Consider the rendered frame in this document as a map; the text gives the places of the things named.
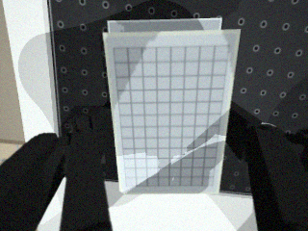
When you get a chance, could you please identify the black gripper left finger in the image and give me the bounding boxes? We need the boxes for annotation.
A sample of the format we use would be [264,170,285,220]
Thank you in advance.
[0,99,115,231]

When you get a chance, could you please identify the grey plate nest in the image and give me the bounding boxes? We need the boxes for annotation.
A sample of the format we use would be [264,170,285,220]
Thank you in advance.
[108,18,221,33]

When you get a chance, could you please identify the black perforated breadboard plate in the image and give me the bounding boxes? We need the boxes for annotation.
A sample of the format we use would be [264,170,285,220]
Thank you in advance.
[47,0,308,195]

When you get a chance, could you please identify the white rectangular block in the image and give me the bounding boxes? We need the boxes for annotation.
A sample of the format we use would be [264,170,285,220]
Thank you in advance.
[103,29,241,194]

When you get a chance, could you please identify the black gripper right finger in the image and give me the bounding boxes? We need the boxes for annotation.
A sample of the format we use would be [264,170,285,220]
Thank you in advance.
[225,100,308,231]

